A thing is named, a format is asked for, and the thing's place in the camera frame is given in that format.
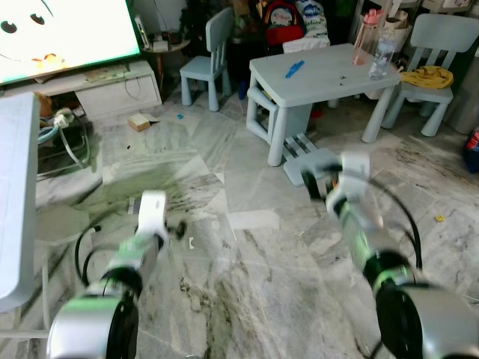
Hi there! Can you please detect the grey ribbed step stool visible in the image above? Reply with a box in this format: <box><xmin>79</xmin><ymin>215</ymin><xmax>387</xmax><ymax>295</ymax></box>
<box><xmin>283</xmin><ymin>132</ymin><xmax>341</xmax><ymax>186</ymax></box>

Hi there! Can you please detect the light blue kids stool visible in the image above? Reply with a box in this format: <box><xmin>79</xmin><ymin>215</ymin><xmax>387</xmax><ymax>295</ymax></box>
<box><xmin>245</xmin><ymin>82</ymin><xmax>315</xmax><ymax>147</ymax></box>

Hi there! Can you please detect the small cardboard box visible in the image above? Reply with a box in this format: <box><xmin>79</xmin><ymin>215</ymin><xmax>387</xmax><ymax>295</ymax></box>
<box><xmin>126</xmin><ymin>112</ymin><xmax>153</xmax><ymax>133</ymax></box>

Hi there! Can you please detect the light blue kids table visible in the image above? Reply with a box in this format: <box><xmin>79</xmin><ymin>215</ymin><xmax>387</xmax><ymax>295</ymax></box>
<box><xmin>248</xmin><ymin>43</ymin><xmax>403</xmax><ymax>168</ymax></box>

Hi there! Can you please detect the blue pen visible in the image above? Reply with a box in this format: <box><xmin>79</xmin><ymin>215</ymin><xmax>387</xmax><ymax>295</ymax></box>
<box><xmin>284</xmin><ymin>61</ymin><xmax>307</xmax><ymax>79</ymax></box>

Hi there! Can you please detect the clear plastic water bottle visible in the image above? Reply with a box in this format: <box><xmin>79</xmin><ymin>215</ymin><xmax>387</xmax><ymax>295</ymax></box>
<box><xmin>368</xmin><ymin>37</ymin><xmax>396</xmax><ymax>82</ymax></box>

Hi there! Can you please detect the white television cabinet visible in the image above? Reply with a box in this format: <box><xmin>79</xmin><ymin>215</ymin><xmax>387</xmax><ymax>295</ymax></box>
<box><xmin>0</xmin><ymin>60</ymin><xmax>163</xmax><ymax>124</ymax></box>

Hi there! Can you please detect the pink water bottle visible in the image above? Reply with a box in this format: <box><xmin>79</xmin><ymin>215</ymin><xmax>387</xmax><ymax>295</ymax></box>
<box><xmin>352</xmin><ymin>7</ymin><xmax>384</xmax><ymax>68</ymax></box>

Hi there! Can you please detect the yellow cloth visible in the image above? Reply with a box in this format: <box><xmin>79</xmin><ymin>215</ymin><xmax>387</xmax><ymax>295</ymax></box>
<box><xmin>400</xmin><ymin>65</ymin><xmax>455</xmax><ymax>90</ymax></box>

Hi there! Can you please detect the red backpack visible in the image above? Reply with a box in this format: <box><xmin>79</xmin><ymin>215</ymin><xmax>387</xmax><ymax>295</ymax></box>
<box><xmin>263</xmin><ymin>0</ymin><xmax>306</xmax><ymax>47</ymax></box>

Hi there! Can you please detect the red and blue toy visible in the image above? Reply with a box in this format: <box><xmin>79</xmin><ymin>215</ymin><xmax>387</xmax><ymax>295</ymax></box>
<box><xmin>466</xmin><ymin>131</ymin><xmax>479</xmax><ymax>174</ymax></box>

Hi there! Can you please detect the baby bouncer seat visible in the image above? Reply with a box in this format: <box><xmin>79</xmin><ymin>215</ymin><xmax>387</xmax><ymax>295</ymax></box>
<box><xmin>37</xmin><ymin>112</ymin><xmax>94</xmax><ymax>179</ymax></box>

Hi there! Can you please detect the white printed bag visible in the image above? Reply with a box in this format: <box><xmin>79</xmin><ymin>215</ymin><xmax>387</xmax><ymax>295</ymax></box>
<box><xmin>296</xmin><ymin>0</ymin><xmax>332</xmax><ymax>38</ymax></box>

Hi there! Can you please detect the white folding table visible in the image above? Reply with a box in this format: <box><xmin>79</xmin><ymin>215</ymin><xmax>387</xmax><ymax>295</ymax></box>
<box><xmin>0</xmin><ymin>91</ymin><xmax>53</xmax><ymax>334</ymax></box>

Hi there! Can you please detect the beige paper bag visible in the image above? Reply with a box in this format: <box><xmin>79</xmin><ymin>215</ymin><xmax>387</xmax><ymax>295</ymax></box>
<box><xmin>382</xmin><ymin>7</ymin><xmax>420</xmax><ymax>53</ymax></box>

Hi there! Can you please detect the light blue kids chair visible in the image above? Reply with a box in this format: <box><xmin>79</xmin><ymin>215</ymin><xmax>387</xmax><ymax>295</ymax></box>
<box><xmin>378</xmin><ymin>13</ymin><xmax>479</xmax><ymax>138</ymax></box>
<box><xmin>180</xmin><ymin>7</ymin><xmax>235</xmax><ymax>113</ymax></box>

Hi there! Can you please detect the brown plush toy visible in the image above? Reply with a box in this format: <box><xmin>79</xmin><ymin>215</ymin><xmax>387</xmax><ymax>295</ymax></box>
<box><xmin>34</xmin><ymin>91</ymin><xmax>55</xmax><ymax>117</ymax></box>

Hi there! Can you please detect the dark round side table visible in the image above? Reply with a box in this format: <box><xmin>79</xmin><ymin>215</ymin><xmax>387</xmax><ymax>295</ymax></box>
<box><xmin>142</xmin><ymin>30</ymin><xmax>192</xmax><ymax>76</ymax></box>

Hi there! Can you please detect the large television screen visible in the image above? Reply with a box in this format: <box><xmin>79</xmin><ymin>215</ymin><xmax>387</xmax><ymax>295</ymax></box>
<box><xmin>0</xmin><ymin>0</ymin><xmax>144</xmax><ymax>87</ymax></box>

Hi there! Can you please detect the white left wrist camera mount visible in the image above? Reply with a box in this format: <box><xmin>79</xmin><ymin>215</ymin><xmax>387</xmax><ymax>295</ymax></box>
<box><xmin>137</xmin><ymin>190</ymin><xmax>168</xmax><ymax>234</ymax></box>

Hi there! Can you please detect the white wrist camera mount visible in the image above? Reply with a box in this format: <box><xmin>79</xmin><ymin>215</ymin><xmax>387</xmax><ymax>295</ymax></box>
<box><xmin>137</xmin><ymin>190</ymin><xmax>168</xmax><ymax>234</ymax></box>
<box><xmin>327</xmin><ymin>152</ymin><xmax>372</xmax><ymax>218</ymax></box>

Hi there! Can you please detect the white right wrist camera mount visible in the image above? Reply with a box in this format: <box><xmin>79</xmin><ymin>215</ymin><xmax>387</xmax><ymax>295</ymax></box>
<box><xmin>327</xmin><ymin>152</ymin><xmax>372</xmax><ymax>218</ymax></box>

